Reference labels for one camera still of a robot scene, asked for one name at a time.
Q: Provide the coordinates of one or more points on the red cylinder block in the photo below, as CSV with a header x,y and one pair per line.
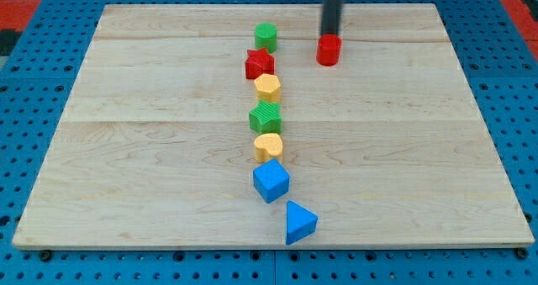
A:
x,y
328,49

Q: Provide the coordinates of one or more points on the red star block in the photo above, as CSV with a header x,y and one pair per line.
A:
x,y
259,62

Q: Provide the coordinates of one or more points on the yellow hexagon block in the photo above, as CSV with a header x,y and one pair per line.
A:
x,y
268,88

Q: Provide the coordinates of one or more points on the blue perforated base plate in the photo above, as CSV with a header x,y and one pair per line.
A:
x,y
49,39

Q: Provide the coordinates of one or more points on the blue triangle block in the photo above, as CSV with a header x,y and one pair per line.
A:
x,y
300,222

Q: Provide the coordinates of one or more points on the light wooden board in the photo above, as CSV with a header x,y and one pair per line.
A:
x,y
154,150

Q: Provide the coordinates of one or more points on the green star block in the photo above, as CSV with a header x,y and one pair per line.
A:
x,y
266,118

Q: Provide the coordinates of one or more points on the yellow heart block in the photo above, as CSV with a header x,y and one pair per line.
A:
x,y
268,146

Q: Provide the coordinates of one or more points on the green cylinder block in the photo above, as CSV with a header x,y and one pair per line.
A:
x,y
266,37

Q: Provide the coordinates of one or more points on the blue cube block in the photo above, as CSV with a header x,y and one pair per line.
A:
x,y
271,180

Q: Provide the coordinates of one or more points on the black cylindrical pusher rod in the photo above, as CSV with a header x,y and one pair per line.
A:
x,y
331,17

